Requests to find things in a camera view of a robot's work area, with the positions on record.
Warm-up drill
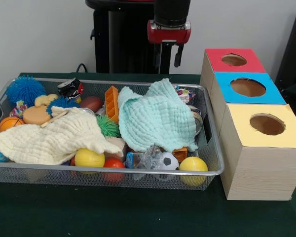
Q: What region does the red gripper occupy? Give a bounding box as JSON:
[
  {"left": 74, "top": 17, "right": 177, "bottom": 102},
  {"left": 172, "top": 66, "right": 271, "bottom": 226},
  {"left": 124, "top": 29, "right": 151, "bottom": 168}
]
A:
[{"left": 147, "top": 20, "right": 192, "bottom": 68}]

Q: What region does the wooden three-hole box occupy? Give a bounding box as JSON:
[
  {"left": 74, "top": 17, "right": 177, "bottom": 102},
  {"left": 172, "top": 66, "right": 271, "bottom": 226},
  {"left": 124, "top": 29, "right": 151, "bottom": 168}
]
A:
[{"left": 199, "top": 48, "right": 296, "bottom": 201}]

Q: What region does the orange plastic tray block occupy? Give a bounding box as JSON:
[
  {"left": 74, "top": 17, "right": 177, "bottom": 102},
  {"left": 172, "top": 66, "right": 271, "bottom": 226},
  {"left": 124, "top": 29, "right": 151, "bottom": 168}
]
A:
[{"left": 105, "top": 85, "right": 120, "bottom": 124}]

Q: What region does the red plastic ball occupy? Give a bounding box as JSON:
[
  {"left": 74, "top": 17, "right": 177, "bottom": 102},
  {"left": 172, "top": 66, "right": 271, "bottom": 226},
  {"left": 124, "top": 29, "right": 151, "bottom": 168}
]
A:
[{"left": 103, "top": 158, "right": 126, "bottom": 183}]

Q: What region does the black office chair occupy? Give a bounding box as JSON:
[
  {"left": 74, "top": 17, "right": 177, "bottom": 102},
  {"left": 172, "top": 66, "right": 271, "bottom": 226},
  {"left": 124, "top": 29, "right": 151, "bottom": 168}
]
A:
[{"left": 275, "top": 4, "right": 296, "bottom": 86}]

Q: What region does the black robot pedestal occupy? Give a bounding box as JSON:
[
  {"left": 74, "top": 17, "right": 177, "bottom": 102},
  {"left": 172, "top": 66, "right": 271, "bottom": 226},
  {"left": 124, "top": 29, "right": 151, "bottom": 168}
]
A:
[{"left": 85, "top": 0, "right": 178, "bottom": 74}]

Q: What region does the yellow plastic ball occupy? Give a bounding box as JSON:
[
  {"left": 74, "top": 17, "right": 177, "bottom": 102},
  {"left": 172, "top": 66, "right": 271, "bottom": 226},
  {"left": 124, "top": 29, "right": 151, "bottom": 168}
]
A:
[
  {"left": 74, "top": 148, "right": 106, "bottom": 175},
  {"left": 179, "top": 157, "right": 209, "bottom": 186}
]

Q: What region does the silver mesh bin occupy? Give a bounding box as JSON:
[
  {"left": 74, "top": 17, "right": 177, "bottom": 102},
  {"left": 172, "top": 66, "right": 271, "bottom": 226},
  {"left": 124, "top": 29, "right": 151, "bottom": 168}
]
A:
[{"left": 0, "top": 78, "right": 224, "bottom": 191}]

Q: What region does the mint green cloth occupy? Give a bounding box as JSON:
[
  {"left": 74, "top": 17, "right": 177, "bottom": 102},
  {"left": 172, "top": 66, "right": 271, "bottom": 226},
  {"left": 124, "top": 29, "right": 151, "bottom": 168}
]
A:
[{"left": 117, "top": 78, "right": 199, "bottom": 153}]

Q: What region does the crushed black soda can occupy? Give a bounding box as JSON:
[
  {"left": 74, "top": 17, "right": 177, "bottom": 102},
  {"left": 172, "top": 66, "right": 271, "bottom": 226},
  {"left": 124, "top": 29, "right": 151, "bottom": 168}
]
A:
[{"left": 57, "top": 78, "right": 84, "bottom": 99}]

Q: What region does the small soccer ball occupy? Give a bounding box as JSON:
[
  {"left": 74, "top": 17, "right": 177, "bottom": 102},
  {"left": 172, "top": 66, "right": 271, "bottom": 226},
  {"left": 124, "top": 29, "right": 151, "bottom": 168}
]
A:
[{"left": 154, "top": 152, "right": 180, "bottom": 181}]

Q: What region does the cream cloth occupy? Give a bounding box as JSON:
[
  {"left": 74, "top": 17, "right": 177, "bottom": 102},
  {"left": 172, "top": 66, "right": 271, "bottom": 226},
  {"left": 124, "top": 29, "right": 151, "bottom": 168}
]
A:
[{"left": 0, "top": 106, "right": 124, "bottom": 165}]

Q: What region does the crushed clear plastic bottle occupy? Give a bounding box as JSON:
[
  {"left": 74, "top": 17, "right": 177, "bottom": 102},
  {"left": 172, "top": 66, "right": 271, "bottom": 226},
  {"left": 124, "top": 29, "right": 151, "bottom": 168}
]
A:
[{"left": 125, "top": 145, "right": 163, "bottom": 171}]

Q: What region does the orange toy basketball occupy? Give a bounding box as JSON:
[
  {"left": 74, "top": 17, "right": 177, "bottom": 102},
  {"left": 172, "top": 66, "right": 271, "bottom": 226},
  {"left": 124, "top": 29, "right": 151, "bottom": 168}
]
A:
[{"left": 0, "top": 117, "right": 25, "bottom": 133}]

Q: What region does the large blue spiky ball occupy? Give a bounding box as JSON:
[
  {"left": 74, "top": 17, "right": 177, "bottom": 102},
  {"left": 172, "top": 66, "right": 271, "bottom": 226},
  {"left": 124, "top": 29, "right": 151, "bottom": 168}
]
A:
[{"left": 6, "top": 76, "right": 47, "bottom": 107}]

